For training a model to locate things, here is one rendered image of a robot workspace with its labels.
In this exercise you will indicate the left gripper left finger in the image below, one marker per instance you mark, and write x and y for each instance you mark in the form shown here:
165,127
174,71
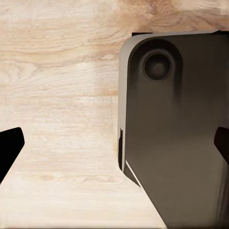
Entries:
11,143

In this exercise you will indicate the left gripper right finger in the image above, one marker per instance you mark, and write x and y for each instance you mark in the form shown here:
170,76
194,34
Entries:
221,141

